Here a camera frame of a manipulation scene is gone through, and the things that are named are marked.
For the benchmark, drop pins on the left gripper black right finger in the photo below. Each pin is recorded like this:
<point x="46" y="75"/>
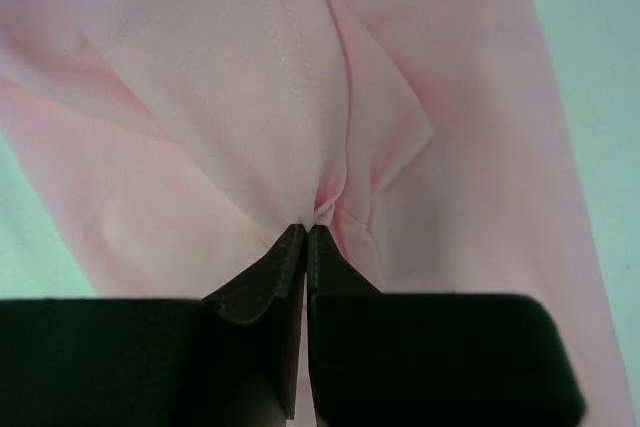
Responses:
<point x="444" y="359"/>

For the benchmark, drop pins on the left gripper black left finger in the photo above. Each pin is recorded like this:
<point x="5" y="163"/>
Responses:
<point x="229" y="359"/>

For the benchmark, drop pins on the pink t shirt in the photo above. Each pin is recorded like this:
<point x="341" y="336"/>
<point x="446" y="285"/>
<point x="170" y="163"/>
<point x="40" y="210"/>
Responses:
<point x="172" y="141"/>

